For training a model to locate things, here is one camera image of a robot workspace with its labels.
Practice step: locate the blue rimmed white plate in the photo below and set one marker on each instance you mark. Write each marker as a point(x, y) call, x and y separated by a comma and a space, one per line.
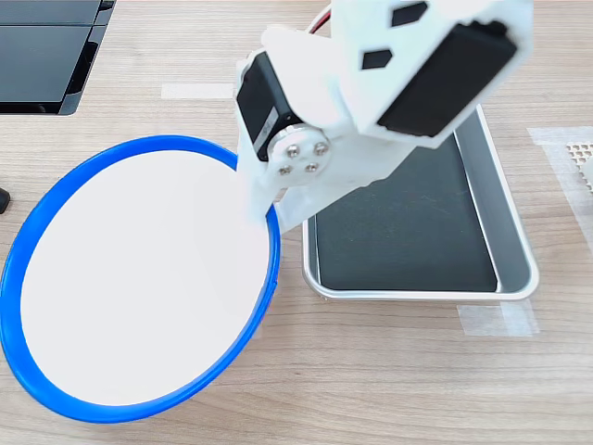
point(139, 278)

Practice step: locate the short clear tape strip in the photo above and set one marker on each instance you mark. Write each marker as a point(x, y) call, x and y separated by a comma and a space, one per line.
point(197, 91)

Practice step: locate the black tray mat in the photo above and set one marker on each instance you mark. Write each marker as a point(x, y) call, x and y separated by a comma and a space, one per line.
point(407, 241)

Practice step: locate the steel tray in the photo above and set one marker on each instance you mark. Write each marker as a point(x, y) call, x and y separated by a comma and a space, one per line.
point(505, 232)

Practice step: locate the wide clear tape patch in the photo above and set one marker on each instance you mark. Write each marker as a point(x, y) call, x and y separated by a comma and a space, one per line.
point(498, 320)

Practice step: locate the long clear tape band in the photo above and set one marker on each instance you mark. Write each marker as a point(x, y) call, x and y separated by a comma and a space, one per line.
point(556, 148)

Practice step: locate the black flat device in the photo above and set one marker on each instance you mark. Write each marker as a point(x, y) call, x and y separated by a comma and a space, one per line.
point(41, 65)

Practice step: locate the pale perforated plate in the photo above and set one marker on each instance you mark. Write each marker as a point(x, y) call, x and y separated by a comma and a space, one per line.
point(576, 150)

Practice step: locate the small black object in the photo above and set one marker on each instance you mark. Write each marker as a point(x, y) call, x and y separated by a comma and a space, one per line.
point(3, 199)

